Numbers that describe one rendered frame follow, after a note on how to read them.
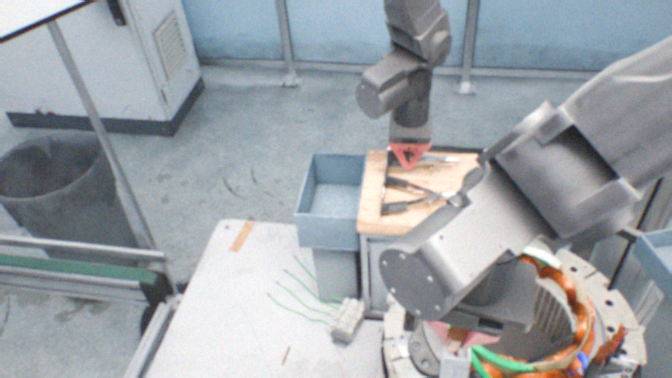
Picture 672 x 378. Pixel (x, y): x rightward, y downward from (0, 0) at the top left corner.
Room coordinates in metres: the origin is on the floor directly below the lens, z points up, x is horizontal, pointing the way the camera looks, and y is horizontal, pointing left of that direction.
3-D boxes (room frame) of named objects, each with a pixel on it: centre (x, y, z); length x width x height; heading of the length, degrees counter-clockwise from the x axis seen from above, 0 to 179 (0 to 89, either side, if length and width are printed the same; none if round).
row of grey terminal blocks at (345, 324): (0.60, 0.00, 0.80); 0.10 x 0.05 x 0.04; 149
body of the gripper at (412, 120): (0.72, -0.13, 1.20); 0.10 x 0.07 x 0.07; 168
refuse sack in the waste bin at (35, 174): (1.52, 1.00, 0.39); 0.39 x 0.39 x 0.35
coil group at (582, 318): (0.35, -0.28, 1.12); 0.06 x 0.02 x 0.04; 166
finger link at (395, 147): (0.72, -0.13, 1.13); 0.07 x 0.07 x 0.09; 78
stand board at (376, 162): (0.68, -0.15, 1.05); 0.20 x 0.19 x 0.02; 78
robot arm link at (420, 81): (0.71, -0.13, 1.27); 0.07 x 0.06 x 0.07; 128
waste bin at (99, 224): (1.52, 1.00, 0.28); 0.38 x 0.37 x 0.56; 165
